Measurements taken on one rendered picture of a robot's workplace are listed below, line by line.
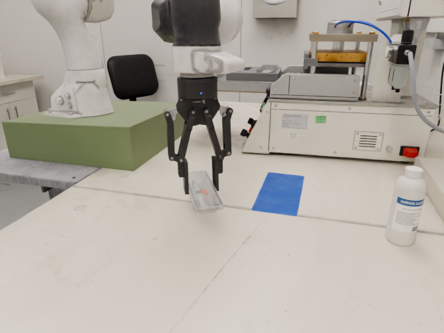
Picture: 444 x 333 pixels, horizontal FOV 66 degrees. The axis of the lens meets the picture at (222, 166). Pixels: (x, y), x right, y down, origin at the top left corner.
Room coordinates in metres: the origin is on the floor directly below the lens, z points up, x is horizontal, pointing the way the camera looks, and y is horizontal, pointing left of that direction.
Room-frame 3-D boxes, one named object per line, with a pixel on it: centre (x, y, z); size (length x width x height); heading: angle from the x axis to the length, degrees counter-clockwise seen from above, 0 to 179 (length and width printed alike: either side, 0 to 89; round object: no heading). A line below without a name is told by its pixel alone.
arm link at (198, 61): (0.65, 0.02, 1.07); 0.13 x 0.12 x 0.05; 13
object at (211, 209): (0.66, 0.04, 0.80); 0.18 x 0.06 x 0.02; 13
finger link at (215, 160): (0.67, 0.01, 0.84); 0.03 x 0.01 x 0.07; 13
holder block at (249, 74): (1.21, -0.12, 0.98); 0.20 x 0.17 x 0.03; 168
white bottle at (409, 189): (0.56, -0.34, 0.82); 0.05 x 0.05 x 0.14
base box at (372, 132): (1.14, -0.36, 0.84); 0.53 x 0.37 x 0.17; 78
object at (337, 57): (1.15, -0.37, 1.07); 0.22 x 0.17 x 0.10; 168
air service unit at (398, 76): (0.91, -0.45, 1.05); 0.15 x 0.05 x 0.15; 168
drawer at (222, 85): (1.22, -0.07, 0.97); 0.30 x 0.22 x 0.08; 78
